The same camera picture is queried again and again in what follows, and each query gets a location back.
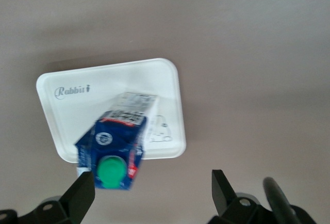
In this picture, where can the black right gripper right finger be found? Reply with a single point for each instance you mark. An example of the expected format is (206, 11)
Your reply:
(227, 206)

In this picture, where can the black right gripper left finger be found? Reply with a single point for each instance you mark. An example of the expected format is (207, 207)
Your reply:
(77, 200)

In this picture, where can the blue white milk carton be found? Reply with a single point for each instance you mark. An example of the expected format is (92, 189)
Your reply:
(116, 141)

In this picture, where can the cream tray with rabbit print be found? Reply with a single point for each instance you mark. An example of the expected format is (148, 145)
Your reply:
(77, 115)

